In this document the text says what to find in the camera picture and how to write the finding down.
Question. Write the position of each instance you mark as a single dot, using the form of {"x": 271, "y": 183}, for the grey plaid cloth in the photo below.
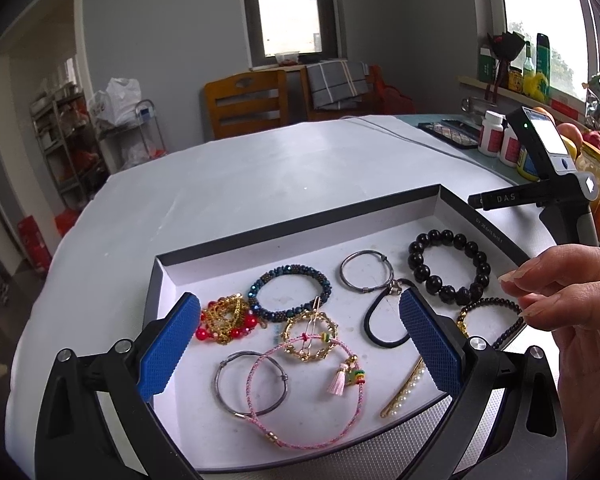
{"x": 338, "y": 84}

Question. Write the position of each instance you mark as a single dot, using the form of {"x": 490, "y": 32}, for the dark flower bouquet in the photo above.
{"x": 505, "y": 48}

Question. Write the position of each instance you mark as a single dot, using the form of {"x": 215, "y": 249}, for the small wire cart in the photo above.
{"x": 135, "y": 142}

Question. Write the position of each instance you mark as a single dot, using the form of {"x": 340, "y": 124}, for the dark grey shallow box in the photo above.
{"x": 346, "y": 353}

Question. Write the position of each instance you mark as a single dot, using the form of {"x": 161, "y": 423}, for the wooden chair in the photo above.
{"x": 247, "y": 103}

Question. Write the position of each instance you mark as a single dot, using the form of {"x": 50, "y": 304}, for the white plastic bag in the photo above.
{"x": 115, "y": 106}

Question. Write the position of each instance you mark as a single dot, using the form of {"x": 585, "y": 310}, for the person's right hand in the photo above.
{"x": 559, "y": 292}

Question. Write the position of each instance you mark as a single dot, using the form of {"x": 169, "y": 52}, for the metal shelf rack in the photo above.
{"x": 66, "y": 137}

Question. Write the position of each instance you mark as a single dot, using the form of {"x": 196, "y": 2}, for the pearl gold hair clip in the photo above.
{"x": 394, "y": 406}

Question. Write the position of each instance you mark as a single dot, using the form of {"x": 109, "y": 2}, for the dark thin bangle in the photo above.
{"x": 246, "y": 382}

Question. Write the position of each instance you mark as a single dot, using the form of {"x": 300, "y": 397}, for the white tablecloth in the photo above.
{"x": 98, "y": 281}

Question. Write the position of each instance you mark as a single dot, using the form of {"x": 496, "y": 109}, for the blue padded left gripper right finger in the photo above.
{"x": 437, "y": 340}

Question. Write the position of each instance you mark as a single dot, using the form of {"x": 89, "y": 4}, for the white pill bottle red label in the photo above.
{"x": 510, "y": 148}

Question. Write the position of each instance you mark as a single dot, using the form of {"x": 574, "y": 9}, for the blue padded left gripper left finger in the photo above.
{"x": 162, "y": 344}

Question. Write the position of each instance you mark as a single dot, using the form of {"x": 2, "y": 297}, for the red apple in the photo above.
{"x": 572, "y": 138}

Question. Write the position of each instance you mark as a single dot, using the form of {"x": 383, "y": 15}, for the red bag on floor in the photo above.
{"x": 34, "y": 245}

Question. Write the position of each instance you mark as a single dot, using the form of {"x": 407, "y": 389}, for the orange juice jar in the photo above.
{"x": 589, "y": 160}

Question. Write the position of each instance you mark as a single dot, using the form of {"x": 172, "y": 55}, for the silver bangle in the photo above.
{"x": 366, "y": 271}

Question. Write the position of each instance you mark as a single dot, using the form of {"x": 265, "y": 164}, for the yellow cap bottle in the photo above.
{"x": 525, "y": 166}

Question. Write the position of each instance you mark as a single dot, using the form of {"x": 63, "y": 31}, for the green box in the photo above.
{"x": 486, "y": 65}

